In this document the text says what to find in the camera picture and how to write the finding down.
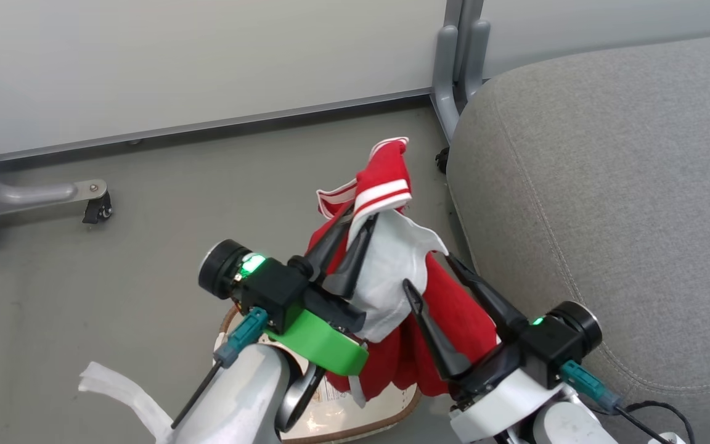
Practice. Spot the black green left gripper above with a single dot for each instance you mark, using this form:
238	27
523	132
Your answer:
275	290

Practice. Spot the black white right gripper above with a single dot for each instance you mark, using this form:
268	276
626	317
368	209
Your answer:
540	351

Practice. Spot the red and white garment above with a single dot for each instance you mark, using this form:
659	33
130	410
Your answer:
463	314

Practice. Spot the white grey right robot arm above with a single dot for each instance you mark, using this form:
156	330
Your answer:
567	425

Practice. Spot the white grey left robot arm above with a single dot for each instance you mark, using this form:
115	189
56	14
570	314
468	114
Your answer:
244	394

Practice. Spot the white laundry basket brown rim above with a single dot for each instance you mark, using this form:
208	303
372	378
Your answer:
361	422

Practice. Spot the small black caster wheel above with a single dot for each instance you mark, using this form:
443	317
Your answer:
442	160

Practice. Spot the grey fabric sofa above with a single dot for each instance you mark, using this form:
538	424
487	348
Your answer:
626	203

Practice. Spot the grey caster leg left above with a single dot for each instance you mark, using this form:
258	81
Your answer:
28	194

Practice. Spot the grey partition post curved foot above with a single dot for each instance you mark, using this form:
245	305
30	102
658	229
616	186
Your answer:
453	68

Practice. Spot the black caster wheel silver bracket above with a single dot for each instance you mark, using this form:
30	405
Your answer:
97	209

